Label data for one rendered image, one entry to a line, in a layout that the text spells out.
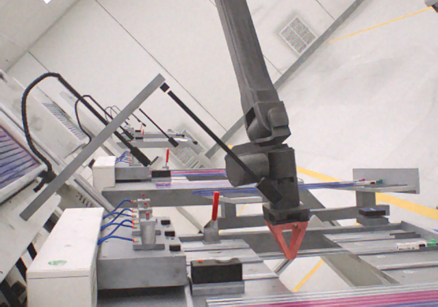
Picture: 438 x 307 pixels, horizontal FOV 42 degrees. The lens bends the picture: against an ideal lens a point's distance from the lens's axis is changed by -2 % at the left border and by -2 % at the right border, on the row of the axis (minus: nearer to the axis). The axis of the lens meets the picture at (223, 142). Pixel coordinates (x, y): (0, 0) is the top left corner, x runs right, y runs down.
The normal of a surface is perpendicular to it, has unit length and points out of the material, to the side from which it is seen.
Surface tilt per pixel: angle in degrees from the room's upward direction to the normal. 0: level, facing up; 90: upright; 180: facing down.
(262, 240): 90
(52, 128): 90
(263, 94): 78
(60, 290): 90
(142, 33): 90
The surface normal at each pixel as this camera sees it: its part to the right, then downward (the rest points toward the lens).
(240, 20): 0.30, -0.41
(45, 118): 0.16, 0.05
